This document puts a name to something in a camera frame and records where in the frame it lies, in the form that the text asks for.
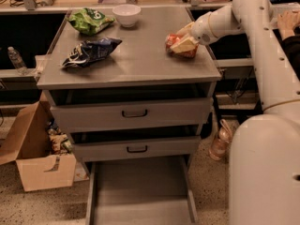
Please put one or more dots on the clear water bottle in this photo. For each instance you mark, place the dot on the clear water bottle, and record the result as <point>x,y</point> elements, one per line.
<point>17,61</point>

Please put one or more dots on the grey drawer cabinet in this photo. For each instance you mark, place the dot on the grey drawer cabinet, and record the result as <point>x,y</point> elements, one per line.
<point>138,70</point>

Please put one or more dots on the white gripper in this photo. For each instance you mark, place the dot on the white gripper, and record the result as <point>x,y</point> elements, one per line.
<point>202,31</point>

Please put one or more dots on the white bowl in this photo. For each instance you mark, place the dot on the white bowl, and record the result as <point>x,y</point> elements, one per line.
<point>127,15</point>

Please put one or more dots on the cardboard box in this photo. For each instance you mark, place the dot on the cardboard box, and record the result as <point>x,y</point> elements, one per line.
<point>28,144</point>

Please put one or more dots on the snack packets in box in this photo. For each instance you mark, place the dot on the snack packets in box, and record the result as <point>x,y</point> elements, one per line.
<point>60,143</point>

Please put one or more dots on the bottom drawer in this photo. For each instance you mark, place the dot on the bottom drawer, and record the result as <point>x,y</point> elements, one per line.
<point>141,191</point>

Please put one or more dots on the green chip bag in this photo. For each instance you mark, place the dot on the green chip bag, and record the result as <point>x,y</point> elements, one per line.
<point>89,21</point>

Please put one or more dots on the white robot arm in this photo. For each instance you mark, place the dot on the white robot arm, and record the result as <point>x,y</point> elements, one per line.
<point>264,166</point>

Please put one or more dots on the top drawer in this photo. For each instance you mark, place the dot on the top drawer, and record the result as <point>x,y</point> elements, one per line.
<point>128,115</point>

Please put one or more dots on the drawer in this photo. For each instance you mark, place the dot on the drawer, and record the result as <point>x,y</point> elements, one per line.
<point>136,149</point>
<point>141,191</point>
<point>128,115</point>

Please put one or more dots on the middle drawer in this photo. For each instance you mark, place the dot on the middle drawer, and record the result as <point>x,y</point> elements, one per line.
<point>136,149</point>

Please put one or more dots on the blue chip bag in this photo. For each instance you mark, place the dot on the blue chip bag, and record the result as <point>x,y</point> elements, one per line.
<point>91,51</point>

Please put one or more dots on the person's hand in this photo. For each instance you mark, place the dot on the person's hand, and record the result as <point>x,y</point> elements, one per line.
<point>287,22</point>

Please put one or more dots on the person in black clothes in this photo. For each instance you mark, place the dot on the person in black clothes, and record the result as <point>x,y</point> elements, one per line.
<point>291,47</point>

